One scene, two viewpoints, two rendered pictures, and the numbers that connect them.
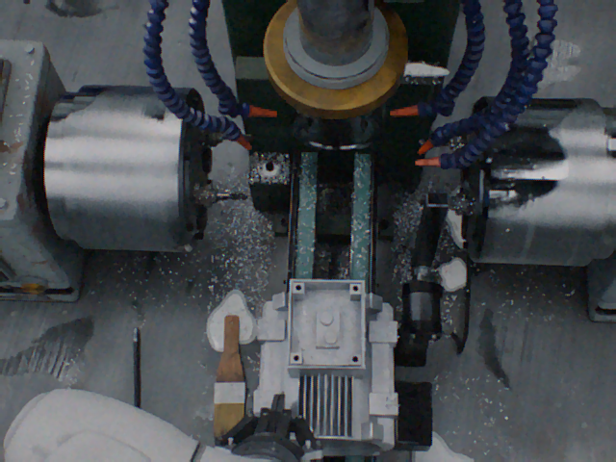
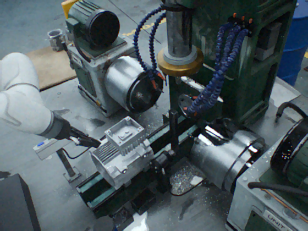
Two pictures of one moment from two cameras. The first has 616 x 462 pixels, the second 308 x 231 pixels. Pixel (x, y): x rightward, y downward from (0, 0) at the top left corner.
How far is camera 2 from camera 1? 0.75 m
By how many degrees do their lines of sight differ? 33
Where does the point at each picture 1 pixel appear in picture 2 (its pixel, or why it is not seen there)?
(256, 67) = not seen: hidden behind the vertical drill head
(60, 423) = (15, 55)
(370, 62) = (180, 59)
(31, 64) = (130, 45)
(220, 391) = not seen: hidden behind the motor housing
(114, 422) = (23, 64)
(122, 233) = (114, 91)
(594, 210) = (227, 161)
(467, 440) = (153, 223)
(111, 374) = (95, 136)
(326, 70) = (168, 55)
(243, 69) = not seen: hidden behind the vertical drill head
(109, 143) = (125, 65)
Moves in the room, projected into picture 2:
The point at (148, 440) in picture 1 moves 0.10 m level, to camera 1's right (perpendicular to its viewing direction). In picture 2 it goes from (24, 72) to (40, 85)
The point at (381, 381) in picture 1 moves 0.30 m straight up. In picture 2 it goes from (127, 162) to (112, 106)
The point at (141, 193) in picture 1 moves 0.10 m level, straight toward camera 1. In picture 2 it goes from (122, 81) to (112, 94)
